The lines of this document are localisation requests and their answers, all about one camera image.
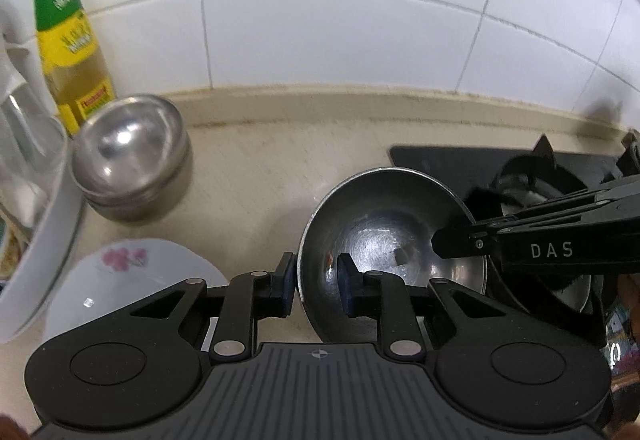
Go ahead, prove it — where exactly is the green yellow oil bottle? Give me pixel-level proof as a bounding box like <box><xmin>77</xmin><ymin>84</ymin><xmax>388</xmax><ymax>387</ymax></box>
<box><xmin>34</xmin><ymin>0</ymin><xmax>116</xmax><ymax>135</ymax></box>

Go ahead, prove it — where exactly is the black gas stove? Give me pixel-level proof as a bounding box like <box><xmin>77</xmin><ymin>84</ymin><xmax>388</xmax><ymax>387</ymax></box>
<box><xmin>390</xmin><ymin>137</ymin><xmax>639</xmax><ymax>348</ymax></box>

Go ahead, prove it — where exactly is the steel bowl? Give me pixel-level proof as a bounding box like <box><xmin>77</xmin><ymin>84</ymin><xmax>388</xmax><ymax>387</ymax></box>
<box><xmin>86</xmin><ymin>153</ymin><xmax>193</xmax><ymax>225</ymax></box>
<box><xmin>297</xmin><ymin>167</ymin><xmax>487</xmax><ymax>342</ymax></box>
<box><xmin>70</xmin><ymin>95</ymin><xmax>192</xmax><ymax>205</ymax></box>

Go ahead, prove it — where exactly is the white plate pink flower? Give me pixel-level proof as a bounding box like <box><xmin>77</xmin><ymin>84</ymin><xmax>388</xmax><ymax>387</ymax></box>
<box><xmin>42</xmin><ymin>239</ymin><xmax>228</xmax><ymax>342</ymax></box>

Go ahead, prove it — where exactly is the clear glass bottle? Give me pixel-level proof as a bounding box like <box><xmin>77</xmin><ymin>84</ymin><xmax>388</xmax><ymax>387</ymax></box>
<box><xmin>0</xmin><ymin>39</ymin><xmax>64</xmax><ymax>231</ymax></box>

